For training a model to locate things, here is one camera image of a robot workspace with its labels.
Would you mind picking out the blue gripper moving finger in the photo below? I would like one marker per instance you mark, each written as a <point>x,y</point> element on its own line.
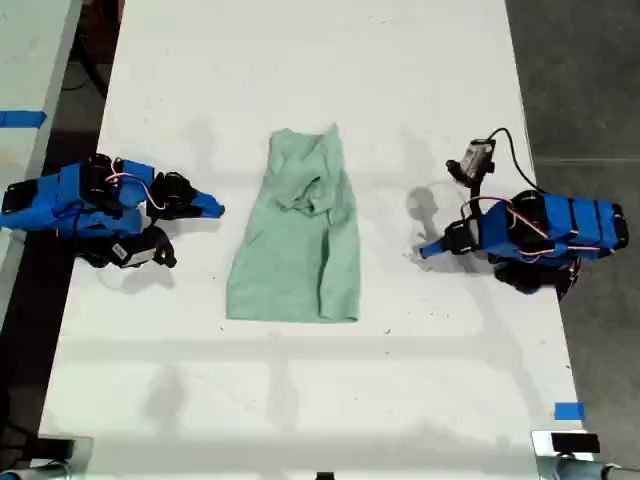
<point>207,212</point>

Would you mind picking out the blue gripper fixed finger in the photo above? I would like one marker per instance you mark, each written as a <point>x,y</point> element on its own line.
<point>209,200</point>

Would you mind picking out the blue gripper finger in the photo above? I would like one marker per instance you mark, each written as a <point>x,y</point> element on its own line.
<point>436,248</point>

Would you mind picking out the pale green T-shirt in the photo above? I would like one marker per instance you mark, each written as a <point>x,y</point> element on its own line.
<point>290,260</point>

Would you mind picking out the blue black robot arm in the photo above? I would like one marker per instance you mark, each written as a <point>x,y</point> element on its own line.
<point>575,222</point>
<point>65,192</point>

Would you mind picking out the long blue tape strip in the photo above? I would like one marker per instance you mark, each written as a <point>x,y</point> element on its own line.
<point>22,119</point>

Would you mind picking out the white side table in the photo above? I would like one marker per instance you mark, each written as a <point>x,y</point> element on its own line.
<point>30,60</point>

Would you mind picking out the small blue tape square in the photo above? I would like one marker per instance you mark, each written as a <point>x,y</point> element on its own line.
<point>569,411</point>

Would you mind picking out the metal table clamp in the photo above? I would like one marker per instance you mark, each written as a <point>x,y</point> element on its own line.
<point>542,457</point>
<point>82,457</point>

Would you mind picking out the small black box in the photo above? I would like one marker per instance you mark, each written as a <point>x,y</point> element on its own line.
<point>575,443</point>
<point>54,447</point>

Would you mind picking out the small black edge clip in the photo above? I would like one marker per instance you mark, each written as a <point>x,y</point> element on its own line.
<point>325,476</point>

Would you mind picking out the silver black camera on gripper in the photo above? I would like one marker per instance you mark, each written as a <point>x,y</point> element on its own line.
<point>475,157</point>

